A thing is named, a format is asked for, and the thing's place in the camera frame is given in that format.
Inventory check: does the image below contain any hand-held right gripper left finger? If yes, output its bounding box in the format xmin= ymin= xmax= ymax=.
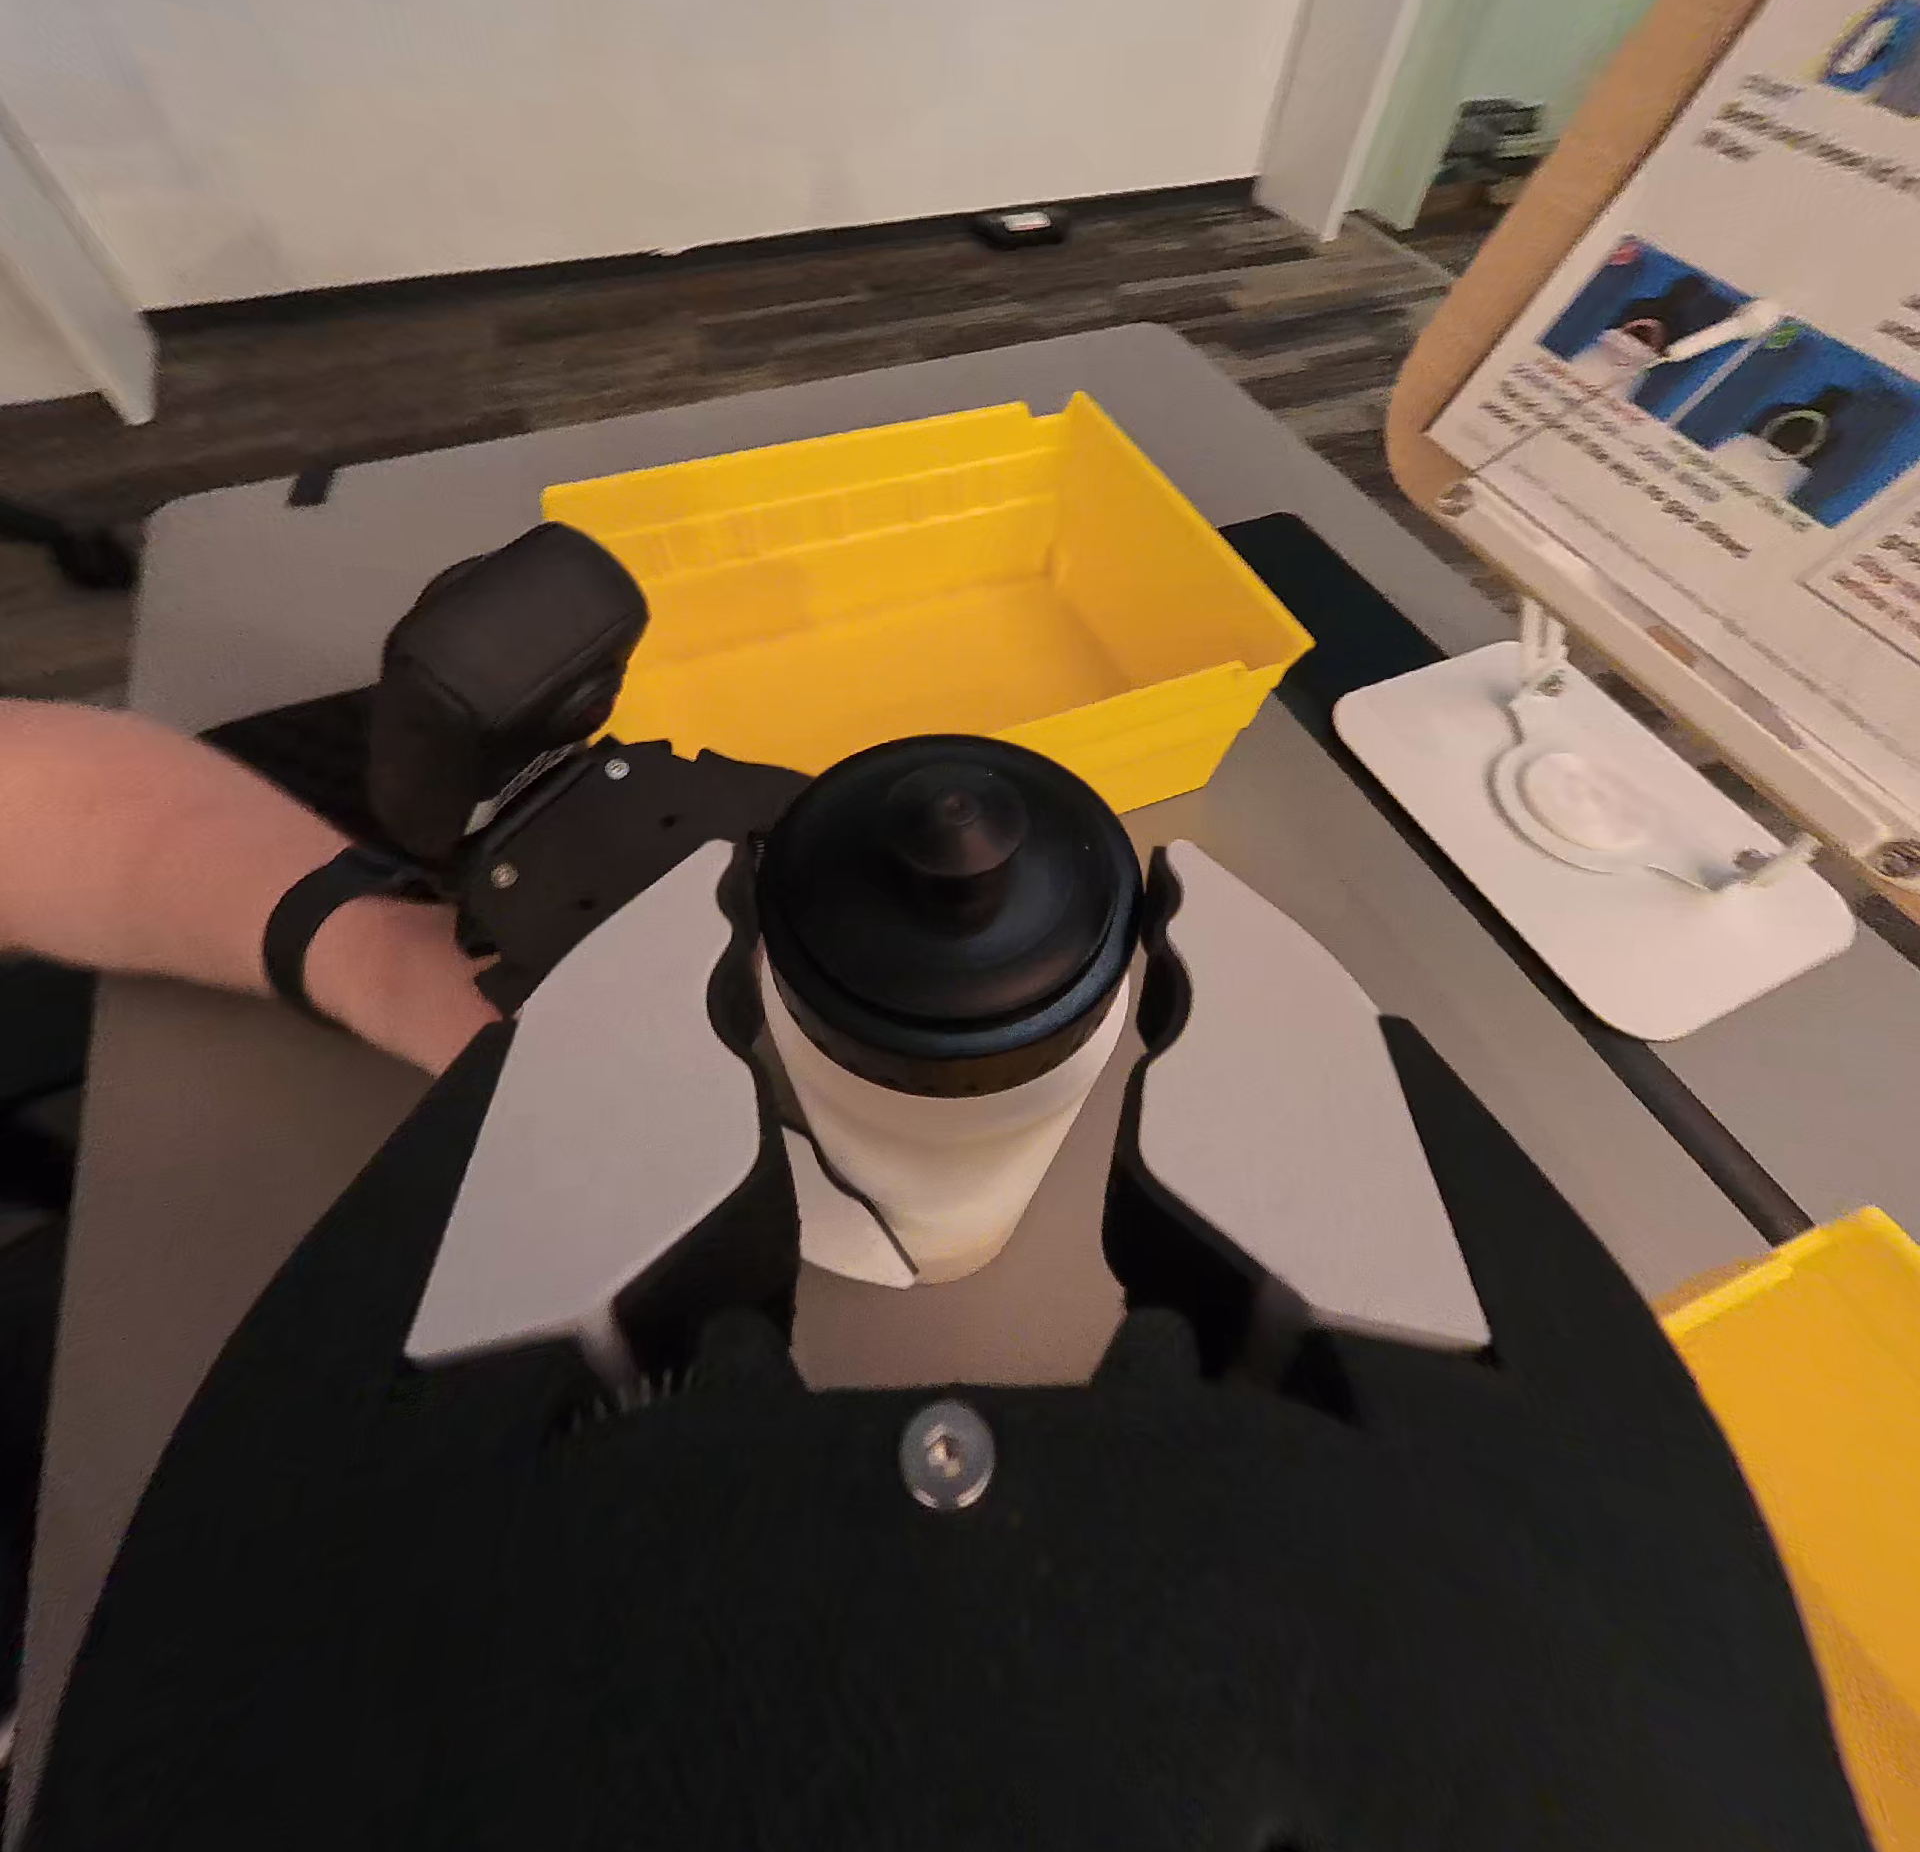
xmin=407 ymin=841 xmax=805 ymax=1368

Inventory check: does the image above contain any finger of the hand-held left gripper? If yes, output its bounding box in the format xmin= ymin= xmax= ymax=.
xmin=775 ymin=1120 xmax=916 ymax=1290

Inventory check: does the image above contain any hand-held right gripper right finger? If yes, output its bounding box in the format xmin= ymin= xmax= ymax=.
xmin=1104 ymin=839 xmax=1492 ymax=1358

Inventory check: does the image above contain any white plastic bottle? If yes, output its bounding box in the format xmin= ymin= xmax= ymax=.
xmin=757 ymin=952 xmax=1148 ymax=1285

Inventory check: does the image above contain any black bottle lid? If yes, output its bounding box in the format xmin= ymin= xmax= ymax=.
xmin=749 ymin=736 xmax=1148 ymax=1098

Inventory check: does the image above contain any yellow plastic bin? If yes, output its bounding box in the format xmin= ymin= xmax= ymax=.
xmin=1655 ymin=1210 xmax=1920 ymax=1852
xmin=543 ymin=393 xmax=1317 ymax=814

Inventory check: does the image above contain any person's left forearm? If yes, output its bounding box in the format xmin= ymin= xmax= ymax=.
xmin=0 ymin=700 xmax=336 ymax=1005

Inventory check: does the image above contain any person's left hand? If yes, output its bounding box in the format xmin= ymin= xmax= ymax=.
xmin=317 ymin=885 xmax=519 ymax=1076

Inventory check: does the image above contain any black wristband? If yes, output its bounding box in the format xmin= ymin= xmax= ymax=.
xmin=262 ymin=841 xmax=451 ymax=1022

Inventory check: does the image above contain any wooden edged instruction board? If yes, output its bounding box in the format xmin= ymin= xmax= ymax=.
xmin=1384 ymin=0 xmax=1920 ymax=892

